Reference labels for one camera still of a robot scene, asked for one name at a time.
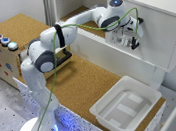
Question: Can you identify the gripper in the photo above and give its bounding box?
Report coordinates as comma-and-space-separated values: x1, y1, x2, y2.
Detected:
104, 23, 139, 51

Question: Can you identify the white sliding door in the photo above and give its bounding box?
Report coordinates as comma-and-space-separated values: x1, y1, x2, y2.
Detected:
101, 0, 176, 79

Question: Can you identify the white plastic box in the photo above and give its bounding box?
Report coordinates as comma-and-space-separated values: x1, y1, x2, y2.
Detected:
85, 72, 167, 131

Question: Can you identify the wooden drawer box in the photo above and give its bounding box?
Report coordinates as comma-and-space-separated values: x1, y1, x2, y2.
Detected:
0, 8, 75, 92

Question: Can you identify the green button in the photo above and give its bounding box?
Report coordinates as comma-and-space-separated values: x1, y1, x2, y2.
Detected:
6, 40, 20, 52

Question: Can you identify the blue button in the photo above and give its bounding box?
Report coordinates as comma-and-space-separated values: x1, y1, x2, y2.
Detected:
0, 36, 12, 48

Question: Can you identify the black drawer handle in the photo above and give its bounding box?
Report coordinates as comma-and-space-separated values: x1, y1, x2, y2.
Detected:
52, 48, 74, 68

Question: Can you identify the green cable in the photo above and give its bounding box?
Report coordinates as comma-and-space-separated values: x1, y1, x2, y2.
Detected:
18, 6, 154, 131

